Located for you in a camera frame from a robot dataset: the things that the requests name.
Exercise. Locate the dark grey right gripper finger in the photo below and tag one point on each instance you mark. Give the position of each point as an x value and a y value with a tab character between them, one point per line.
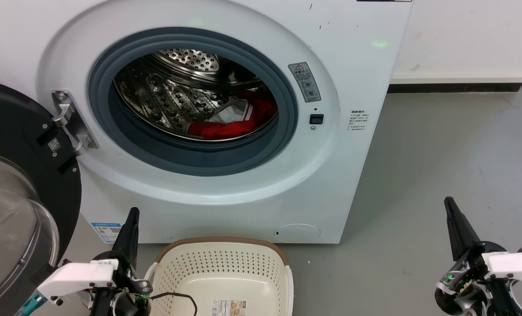
460	232

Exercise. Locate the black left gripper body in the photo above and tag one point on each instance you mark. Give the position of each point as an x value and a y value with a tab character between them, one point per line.
124	298

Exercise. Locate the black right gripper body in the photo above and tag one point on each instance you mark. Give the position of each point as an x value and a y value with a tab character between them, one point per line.
467	285

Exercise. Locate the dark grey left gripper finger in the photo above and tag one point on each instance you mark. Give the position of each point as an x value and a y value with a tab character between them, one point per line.
129	237

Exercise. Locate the red and white garment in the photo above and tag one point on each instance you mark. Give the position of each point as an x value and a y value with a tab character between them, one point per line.
225	131

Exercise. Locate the cream perforated laundry basket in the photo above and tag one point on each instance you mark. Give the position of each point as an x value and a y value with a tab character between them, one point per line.
225	272

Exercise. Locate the stainless steel washing machine drum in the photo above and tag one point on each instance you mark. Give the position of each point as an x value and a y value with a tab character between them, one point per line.
164	96

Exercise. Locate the black round washer door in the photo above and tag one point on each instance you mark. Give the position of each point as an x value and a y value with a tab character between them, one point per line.
15	131

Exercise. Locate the blue and white energy label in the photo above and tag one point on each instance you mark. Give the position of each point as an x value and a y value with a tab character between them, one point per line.
106	231

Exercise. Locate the white front-load washing machine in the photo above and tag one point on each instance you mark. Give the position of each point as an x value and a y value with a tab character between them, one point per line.
225	206

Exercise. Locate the grey rubber door gasket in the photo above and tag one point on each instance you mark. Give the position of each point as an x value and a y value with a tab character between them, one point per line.
199	160

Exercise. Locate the QR code sticker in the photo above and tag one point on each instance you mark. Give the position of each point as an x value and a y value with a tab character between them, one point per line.
55	145

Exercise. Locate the silver metal door hinge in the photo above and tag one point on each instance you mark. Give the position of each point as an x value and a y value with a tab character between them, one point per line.
70	118

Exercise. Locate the white and black baseboard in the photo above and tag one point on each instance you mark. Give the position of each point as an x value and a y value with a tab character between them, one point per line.
458	83

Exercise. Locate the round white filter cover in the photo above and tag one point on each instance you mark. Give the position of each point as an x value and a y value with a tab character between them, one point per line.
296	232

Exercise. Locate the grey warning sticker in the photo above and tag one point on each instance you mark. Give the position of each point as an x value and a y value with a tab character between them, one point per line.
304	82

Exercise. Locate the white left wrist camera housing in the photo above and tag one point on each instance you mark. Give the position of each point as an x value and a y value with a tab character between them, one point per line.
78	276

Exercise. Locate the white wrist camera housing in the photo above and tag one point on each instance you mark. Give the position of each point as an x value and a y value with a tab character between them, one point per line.
515	265
78	276

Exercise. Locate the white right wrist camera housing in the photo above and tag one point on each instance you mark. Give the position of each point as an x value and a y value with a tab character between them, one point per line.
515	265

